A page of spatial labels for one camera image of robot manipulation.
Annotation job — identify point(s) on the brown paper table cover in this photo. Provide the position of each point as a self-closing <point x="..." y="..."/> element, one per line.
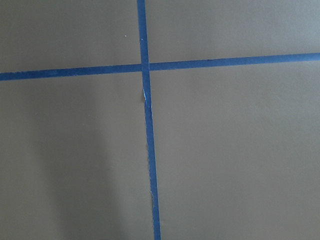
<point x="159" y="119"/>

